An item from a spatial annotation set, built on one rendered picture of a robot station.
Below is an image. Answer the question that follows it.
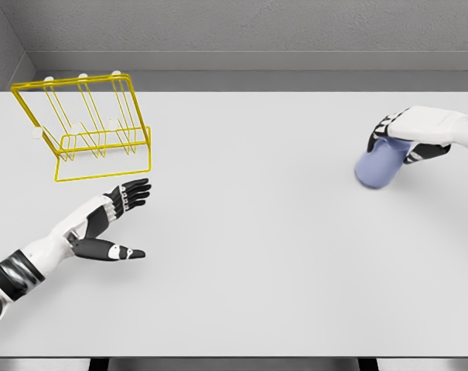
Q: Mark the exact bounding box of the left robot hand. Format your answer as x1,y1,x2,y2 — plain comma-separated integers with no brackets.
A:
48,178,152,261

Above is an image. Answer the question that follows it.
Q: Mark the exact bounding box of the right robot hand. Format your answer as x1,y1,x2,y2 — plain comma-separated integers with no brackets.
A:
366,107,466,165

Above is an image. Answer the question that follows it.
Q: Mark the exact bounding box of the light blue cup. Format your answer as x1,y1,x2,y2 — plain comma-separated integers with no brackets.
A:
353,135,413,191

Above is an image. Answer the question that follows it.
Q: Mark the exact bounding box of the yellow wire cup holder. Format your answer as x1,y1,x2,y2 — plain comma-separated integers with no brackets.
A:
10,70,153,183

